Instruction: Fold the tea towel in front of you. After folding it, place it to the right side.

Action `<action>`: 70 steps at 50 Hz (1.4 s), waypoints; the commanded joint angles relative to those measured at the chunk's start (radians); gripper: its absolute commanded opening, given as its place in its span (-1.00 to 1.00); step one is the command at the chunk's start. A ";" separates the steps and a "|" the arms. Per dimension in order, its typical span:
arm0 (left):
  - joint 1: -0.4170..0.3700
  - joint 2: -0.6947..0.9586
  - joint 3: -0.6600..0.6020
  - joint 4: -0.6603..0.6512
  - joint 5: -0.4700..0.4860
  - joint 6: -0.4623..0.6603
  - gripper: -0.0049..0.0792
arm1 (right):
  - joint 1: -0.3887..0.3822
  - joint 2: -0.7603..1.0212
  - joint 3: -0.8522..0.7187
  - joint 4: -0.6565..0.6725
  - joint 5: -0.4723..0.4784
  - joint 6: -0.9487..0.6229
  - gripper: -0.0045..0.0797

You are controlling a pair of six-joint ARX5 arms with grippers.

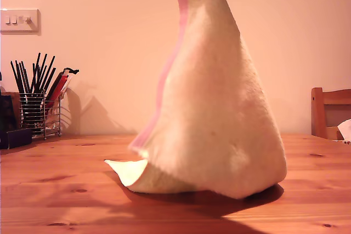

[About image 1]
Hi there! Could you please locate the white tissue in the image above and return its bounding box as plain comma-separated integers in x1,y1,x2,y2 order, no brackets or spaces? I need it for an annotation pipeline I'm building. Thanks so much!
337,118,351,143

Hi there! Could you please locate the white light switch plate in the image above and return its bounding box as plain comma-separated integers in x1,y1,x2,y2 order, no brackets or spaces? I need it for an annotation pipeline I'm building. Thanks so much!
0,8,42,35

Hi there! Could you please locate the black chopstick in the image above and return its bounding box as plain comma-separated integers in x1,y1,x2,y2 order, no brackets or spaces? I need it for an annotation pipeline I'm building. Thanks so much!
38,55,56,94
21,60,32,94
42,66,57,93
34,53,48,94
9,60,25,94
30,52,41,94
15,60,29,94

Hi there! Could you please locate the chrome wire utensil rack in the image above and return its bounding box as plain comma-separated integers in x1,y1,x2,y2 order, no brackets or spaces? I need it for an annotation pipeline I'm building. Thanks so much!
18,89,72,140

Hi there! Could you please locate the wooden chair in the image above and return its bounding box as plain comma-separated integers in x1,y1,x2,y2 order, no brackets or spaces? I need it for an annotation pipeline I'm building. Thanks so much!
311,87,351,141

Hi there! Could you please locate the dark blue box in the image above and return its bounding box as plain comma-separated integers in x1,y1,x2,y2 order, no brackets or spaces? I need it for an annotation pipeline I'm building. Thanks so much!
0,128,33,150

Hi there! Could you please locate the cream tea towel pink trim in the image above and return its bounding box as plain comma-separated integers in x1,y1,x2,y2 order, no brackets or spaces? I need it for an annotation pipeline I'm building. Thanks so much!
104,0,288,199

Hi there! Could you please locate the red handled utensil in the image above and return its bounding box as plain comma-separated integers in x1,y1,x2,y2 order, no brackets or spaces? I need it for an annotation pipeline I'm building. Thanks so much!
45,67,80,107

